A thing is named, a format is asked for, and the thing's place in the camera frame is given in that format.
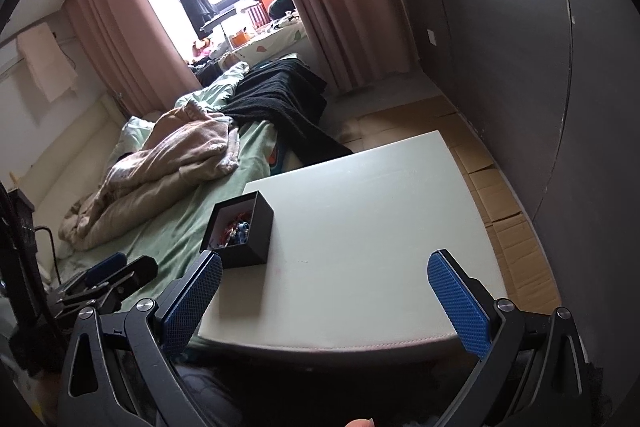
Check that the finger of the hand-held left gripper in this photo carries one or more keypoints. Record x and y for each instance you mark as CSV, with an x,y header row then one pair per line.
x,y
105,269
135,272

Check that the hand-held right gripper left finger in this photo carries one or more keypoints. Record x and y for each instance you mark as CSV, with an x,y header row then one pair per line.
x,y
195,297

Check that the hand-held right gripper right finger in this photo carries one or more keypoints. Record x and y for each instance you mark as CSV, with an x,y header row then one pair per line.
x,y
457,302

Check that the black square box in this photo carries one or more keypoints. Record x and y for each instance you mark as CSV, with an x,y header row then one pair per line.
x,y
250,252

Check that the person's right hand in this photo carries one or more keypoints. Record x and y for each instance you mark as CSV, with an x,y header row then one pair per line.
x,y
360,423

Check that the cardboard floor sheets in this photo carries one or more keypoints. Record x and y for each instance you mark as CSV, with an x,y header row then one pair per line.
x,y
500,217

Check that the beige blanket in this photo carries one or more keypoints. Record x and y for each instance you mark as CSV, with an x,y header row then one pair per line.
x,y
150,167

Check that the bed with green sheet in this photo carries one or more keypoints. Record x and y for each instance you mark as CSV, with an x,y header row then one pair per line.
x,y
200,187

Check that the orange printed cushion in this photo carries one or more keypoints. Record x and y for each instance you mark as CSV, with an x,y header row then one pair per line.
x,y
274,157

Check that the black knitted blanket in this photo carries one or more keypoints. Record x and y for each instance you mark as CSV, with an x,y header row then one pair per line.
x,y
280,97

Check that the pink stuffed toys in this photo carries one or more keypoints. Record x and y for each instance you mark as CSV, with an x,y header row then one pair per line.
x,y
202,51

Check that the leaf patterned cloth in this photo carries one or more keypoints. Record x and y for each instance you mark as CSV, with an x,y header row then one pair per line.
x,y
270,42

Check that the striped box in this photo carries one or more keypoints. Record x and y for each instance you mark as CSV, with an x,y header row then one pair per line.
x,y
256,16

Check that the beige cloth on wall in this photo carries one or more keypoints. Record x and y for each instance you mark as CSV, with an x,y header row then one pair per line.
x,y
45,62

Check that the white wall switch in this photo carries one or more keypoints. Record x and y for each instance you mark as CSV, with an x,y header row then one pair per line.
x,y
432,38

